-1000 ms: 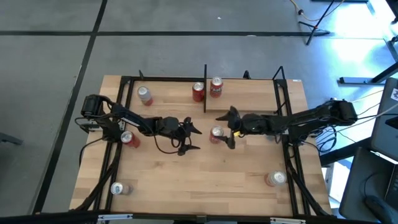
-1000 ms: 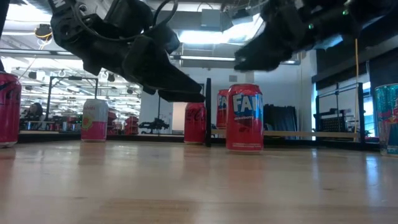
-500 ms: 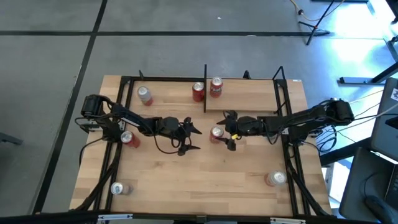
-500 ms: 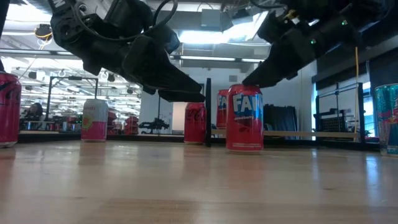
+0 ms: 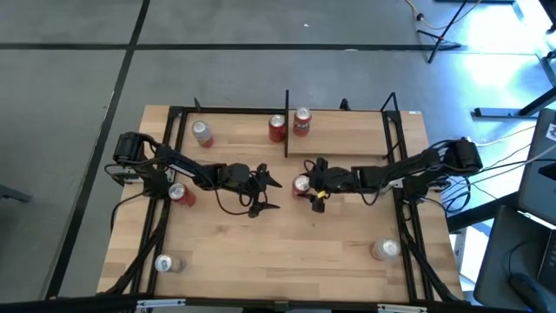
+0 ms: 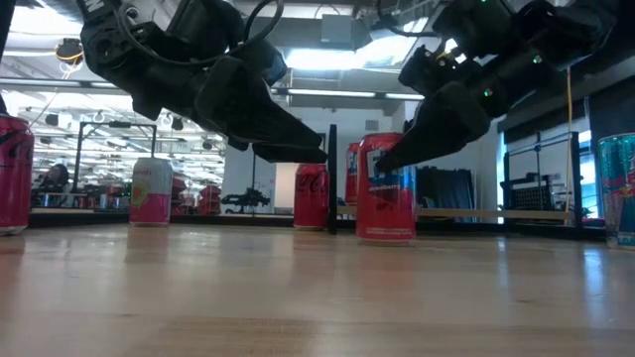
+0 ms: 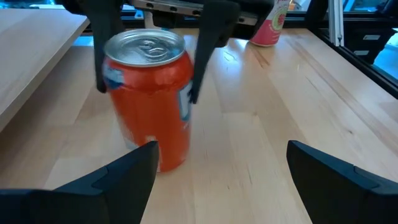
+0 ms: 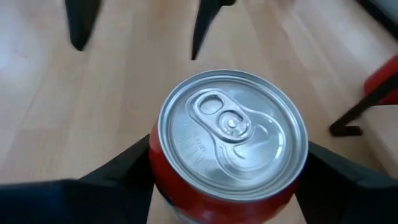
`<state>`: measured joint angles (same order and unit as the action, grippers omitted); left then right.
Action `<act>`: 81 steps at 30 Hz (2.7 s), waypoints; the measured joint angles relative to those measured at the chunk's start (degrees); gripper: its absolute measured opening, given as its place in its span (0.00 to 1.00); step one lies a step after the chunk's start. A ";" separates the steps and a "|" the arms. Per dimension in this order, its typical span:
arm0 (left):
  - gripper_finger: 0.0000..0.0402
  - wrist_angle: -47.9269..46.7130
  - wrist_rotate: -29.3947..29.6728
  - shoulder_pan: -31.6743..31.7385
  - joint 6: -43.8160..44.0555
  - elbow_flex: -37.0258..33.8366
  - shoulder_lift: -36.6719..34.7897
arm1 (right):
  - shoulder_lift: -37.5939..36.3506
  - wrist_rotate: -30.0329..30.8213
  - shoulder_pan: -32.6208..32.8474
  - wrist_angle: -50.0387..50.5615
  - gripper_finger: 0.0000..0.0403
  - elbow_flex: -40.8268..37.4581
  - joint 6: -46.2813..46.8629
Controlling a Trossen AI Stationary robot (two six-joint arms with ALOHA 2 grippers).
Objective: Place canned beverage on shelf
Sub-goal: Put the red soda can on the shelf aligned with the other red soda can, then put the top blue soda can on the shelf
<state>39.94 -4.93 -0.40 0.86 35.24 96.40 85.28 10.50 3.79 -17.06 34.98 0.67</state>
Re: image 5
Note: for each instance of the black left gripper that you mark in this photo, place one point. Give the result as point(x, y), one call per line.
point(252, 180)

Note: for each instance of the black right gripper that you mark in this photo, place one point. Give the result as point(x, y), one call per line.
point(339, 179)

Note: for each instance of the red Fanta strawberry can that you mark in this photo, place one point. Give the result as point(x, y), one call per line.
point(302, 126)
point(300, 184)

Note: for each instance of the red Coke Zero can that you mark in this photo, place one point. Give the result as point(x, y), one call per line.
point(276, 130)

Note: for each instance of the magenta red soda can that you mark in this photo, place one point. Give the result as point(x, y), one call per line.
point(184, 196)

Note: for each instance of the white and pink can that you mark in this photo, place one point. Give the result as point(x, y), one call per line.
point(203, 135)

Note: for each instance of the silver gray drink can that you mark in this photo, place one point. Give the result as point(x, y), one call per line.
point(163, 263)

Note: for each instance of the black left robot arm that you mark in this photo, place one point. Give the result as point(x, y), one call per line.
point(187, 167)

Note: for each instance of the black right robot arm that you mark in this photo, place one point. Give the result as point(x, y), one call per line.
point(408, 171)

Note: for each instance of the black desk leg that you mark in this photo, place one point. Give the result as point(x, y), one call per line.
point(478, 216)

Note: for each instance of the black tripod stand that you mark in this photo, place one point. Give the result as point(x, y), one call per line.
point(442, 37)

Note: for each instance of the black floor stand base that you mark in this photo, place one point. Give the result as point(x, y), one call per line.
point(495, 112)

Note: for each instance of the dark gray side desk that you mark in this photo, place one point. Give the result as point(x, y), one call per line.
point(495, 269)

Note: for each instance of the gray laptop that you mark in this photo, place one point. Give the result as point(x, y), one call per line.
point(536, 182)

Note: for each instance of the black computer mouse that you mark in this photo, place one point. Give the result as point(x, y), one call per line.
point(530, 293)

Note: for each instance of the gray furniture foot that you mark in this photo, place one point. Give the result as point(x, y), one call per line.
point(13, 194)

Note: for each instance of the black shelf divider post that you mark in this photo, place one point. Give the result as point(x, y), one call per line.
point(286, 143)

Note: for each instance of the silver metal bracket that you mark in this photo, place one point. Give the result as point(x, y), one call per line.
point(160, 303)
point(401, 308)

